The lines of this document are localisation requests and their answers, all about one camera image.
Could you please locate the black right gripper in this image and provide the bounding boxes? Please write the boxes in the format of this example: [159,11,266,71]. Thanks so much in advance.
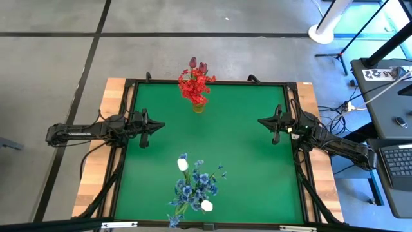
[257,104,295,146]

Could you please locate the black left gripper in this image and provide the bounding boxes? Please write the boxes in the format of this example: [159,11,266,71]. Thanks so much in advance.
[128,108,166,150]

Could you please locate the white artificial tulip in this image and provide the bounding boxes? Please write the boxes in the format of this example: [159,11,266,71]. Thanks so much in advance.
[192,199,214,213]
[176,157,192,194]

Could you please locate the red blossom flower bunch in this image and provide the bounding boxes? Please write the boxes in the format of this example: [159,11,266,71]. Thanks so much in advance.
[178,68,207,98]
[185,75,217,106]

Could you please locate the blue blossom flower bunch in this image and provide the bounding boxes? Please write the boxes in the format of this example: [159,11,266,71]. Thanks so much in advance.
[166,180,194,229]
[175,153,228,207]

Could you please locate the clear glass vase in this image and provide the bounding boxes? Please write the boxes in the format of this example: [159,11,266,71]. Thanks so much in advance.
[180,197,207,221]

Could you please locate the green table mat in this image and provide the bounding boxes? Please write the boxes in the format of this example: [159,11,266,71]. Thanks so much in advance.
[114,82,305,225]

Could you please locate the grey side desk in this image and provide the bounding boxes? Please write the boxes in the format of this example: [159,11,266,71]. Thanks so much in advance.
[350,57,412,140]

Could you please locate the white round-base pole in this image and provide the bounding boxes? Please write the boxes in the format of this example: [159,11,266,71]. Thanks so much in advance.
[308,0,355,45]

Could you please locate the white number label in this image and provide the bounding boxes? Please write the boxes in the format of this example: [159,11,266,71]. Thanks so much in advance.
[361,68,395,82]

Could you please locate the black tripod stand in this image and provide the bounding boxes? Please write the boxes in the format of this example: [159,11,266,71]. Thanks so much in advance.
[314,0,412,77]

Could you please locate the black keyboard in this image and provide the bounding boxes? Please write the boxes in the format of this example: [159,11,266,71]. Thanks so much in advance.
[379,144,412,191]

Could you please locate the black table frame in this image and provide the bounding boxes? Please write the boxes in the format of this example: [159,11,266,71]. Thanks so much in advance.
[72,71,345,232]

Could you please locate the black floor cables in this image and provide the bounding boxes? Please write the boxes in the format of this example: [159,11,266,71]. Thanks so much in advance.
[317,93,371,138]

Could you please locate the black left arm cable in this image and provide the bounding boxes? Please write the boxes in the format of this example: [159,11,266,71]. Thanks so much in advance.
[79,140,109,183]

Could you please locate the silver metal bracket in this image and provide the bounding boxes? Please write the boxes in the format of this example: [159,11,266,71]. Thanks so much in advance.
[279,225,318,232]
[100,220,139,230]

